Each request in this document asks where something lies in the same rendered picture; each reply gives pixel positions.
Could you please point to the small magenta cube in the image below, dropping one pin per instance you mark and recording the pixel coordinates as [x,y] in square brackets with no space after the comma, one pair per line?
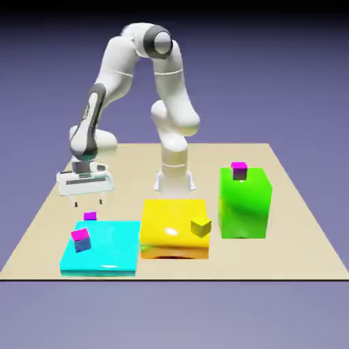
[80,240]
[239,170]
[90,216]

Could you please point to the small yellow cube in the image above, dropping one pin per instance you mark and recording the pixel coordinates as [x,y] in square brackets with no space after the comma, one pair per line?
[201,225]

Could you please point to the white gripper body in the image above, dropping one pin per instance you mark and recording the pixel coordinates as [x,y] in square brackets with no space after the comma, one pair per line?
[84,182]

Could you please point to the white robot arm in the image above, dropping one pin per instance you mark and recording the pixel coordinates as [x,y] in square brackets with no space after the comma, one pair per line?
[171,109]

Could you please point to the large green box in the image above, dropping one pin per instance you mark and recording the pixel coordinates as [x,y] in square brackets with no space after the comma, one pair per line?
[245,207]

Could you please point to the large cyan box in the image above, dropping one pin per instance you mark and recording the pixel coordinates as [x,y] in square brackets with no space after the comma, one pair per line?
[106,245]

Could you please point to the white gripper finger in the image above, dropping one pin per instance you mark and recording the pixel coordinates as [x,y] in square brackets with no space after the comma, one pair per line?
[75,201]
[100,199]

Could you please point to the large yellow box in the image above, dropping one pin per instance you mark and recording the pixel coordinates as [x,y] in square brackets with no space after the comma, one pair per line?
[169,223]

